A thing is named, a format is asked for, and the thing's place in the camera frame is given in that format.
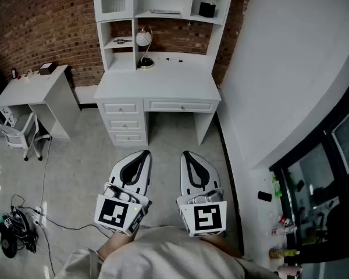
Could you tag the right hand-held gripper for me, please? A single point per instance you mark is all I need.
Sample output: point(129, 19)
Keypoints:
point(206, 216)

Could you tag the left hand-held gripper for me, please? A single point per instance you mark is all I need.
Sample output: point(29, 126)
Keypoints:
point(110, 214)

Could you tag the yellow and grey magazine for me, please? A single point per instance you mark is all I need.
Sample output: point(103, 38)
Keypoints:
point(164, 11)

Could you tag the person's left forearm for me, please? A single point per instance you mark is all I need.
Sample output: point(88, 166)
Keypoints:
point(113, 244)

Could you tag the person's right forearm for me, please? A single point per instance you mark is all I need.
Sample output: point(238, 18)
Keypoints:
point(224, 244)

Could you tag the small white desk drawer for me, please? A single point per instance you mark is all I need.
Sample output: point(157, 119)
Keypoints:
point(125, 124)
point(120, 108)
point(128, 138)

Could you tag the wide white desk drawer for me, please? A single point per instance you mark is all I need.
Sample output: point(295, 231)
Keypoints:
point(180, 105)

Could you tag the white desk with hutch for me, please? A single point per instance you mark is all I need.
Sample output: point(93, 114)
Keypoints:
point(163, 83)

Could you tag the small metal shelf object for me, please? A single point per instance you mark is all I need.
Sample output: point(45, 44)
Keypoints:
point(122, 41)

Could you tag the black phone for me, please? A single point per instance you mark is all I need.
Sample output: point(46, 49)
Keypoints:
point(264, 196)

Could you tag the person's grey shirt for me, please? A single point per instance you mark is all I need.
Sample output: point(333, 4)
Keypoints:
point(168, 257)

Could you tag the small white red bottle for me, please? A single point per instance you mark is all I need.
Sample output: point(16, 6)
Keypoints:
point(283, 220)

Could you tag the white bottle red label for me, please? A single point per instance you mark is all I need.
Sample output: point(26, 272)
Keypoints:
point(282, 230)

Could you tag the white power strip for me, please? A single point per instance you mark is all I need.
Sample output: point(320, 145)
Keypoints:
point(38, 216)

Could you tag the yellow green bottle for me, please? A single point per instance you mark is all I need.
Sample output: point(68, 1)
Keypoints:
point(283, 253)

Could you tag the dark framed window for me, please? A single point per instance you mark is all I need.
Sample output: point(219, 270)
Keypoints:
point(317, 179)

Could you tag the white mesh office chair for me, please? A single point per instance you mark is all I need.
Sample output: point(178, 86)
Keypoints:
point(17, 132)

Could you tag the black white marker pen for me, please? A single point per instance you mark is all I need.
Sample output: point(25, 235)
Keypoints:
point(174, 60)

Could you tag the pink cup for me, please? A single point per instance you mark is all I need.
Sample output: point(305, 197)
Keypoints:
point(289, 272)

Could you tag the dark brown box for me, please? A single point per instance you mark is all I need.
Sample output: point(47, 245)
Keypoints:
point(48, 68)

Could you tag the black device with tag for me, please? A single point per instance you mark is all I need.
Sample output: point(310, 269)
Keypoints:
point(7, 243)

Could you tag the white globe gold lamp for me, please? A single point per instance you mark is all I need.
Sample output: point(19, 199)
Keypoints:
point(143, 38)

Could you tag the black box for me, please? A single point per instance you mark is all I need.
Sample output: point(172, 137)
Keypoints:
point(207, 10)

